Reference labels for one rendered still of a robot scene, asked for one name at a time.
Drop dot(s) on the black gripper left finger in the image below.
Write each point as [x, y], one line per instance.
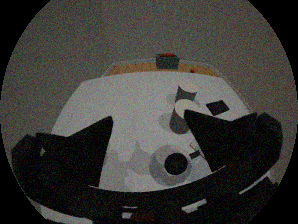
[84, 151]

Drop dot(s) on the french press with black knob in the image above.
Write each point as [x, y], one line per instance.
[170, 165]

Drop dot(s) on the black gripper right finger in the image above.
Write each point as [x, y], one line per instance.
[216, 137]

